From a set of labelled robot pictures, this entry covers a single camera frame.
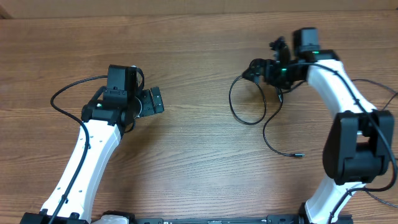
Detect black cable silver plug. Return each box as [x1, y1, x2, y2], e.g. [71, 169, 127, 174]
[228, 73, 305, 158]

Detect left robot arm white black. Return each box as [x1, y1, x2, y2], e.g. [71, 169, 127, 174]
[21, 65, 164, 223]

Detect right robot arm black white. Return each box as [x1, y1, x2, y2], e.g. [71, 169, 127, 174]
[241, 27, 397, 223]

